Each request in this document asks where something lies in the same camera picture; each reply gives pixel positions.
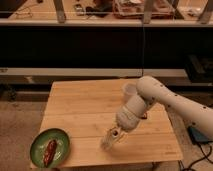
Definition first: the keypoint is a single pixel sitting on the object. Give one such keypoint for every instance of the wooden table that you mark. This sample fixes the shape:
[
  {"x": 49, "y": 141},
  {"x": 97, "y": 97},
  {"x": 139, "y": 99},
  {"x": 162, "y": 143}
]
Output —
[{"x": 86, "y": 109}]

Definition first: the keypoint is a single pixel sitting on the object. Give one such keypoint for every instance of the translucent plastic cup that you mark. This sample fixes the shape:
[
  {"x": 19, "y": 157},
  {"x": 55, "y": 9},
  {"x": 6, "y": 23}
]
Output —
[{"x": 128, "y": 90}]

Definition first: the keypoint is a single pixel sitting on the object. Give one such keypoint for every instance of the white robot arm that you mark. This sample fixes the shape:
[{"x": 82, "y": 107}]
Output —
[{"x": 150, "y": 91}]

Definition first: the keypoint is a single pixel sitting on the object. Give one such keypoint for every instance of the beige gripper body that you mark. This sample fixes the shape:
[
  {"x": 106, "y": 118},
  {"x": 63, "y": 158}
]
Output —
[{"x": 117, "y": 133}]

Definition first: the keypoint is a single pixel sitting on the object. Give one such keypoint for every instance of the blue box on floor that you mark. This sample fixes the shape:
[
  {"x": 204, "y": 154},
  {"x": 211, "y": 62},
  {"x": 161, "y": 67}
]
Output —
[{"x": 197, "y": 137}]

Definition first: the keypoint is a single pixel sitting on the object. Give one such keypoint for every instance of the long workbench shelf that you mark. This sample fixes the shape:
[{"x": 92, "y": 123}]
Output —
[{"x": 122, "y": 13}]

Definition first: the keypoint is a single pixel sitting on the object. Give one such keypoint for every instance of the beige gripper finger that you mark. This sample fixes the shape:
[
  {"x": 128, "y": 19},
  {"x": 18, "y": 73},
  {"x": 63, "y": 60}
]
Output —
[
  {"x": 106, "y": 141},
  {"x": 116, "y": 139}
]

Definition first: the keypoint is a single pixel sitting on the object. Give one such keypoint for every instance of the green round plate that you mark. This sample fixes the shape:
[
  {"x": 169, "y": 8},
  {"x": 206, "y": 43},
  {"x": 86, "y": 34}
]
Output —
[{"x": 40, "y": 143}]

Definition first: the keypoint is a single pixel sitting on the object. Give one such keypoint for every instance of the brown red bottle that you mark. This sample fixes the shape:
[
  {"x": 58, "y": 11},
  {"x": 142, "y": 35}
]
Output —
[{"x": 49, "y": 152}]

